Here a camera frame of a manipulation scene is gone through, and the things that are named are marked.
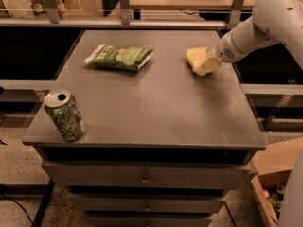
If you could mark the cardboard box with items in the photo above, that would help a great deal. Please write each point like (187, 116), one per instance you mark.
(278, 183)

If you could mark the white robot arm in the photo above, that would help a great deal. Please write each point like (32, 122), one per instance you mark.
(271, 22)

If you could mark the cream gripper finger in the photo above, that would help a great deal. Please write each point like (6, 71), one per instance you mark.
(207, 66)

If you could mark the green chip bag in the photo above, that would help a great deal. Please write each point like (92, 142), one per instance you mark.
(125, 58)

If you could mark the grey drawer cabinet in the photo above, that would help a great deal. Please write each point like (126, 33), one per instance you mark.
(162, 146)

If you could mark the yellow sponge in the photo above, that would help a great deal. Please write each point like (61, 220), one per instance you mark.
(196, 56)

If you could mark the green soda can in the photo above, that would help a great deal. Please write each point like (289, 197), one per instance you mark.
(63, 109)

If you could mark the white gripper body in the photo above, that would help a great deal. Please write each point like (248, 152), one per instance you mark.
(225, 51)

